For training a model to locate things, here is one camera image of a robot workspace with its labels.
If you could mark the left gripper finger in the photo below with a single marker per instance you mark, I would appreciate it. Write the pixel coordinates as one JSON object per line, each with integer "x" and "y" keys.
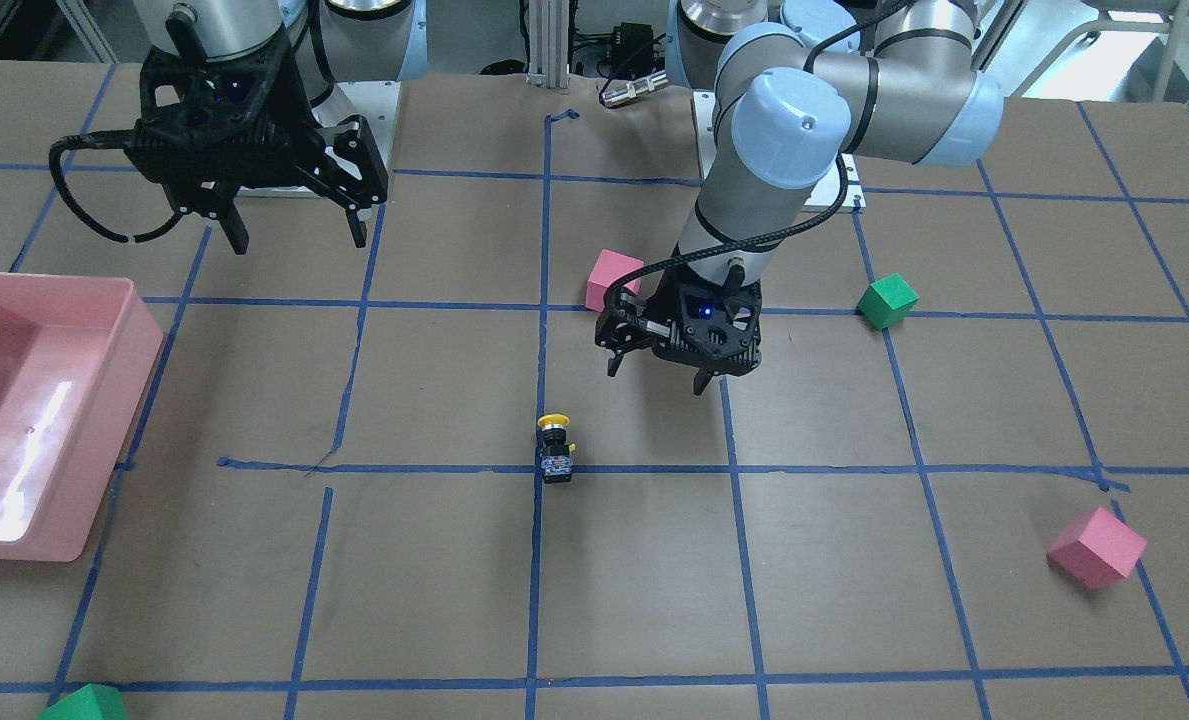
{"x": 622, "y": 328}
{"x": 703, "y": 377}

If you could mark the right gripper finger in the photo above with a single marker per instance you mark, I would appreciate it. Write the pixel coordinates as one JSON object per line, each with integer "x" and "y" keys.
{"x": 356, "y": 196}
{"x": 216, "y": 202}

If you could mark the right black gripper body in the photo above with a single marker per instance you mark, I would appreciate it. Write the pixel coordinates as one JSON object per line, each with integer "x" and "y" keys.
{"x": 298, "y": 117}

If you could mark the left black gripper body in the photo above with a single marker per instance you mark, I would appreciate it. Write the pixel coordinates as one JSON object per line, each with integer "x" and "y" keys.
{"x": 651, "y": 309}

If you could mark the yellow push button switch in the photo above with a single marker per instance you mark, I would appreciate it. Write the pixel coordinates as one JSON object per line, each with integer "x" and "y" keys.
{"x": 555, "y": 454}

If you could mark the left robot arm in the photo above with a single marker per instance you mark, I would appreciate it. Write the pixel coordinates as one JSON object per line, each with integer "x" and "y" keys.
{"x": 792, "y": 97}

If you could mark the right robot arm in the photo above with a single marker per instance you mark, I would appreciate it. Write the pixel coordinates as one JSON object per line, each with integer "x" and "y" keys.
{"x": 332, "y": 41}

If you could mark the green cube near arm base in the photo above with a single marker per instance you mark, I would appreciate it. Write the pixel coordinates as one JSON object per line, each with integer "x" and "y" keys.
{"x": 887, "y": 301}

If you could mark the pink cube far side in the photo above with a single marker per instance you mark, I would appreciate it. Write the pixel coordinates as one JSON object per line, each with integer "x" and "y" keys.
{"x": 607, "y": 269}

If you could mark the pink cube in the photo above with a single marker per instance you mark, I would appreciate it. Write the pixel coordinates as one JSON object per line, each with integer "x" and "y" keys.
{"x": 1098, "y": 549}
{"x": 607, "y": 269}

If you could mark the pink plastic bin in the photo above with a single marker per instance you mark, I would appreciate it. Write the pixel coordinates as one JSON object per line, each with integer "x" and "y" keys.
{"x": 76, "y": 354}

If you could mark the pink cube near centre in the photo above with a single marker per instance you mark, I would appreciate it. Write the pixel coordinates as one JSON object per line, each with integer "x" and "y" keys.
{"x": 1098, "y": 549}

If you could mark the green cube near bin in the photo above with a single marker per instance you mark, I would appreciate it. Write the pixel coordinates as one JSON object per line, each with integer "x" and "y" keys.
{"x": 90, "y": 702}

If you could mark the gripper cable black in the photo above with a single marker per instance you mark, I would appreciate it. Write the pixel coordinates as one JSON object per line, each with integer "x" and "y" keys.
{"x": 101, "y": 191}

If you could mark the aluminium frame post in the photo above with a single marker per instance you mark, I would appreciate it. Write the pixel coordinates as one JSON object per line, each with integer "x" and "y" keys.
{"x": 549, "y": 35}

